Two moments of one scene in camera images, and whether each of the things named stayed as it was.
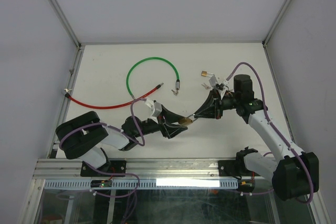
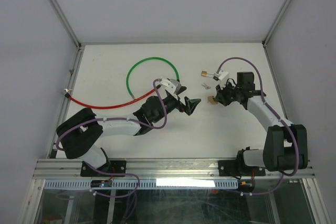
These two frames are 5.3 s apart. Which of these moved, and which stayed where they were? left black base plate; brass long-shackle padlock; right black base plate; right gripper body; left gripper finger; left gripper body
Moved: left gripper finger; left gripper body; right gripper body
Stayed: brass long-shackle padlock; right black base plate; left black base plate
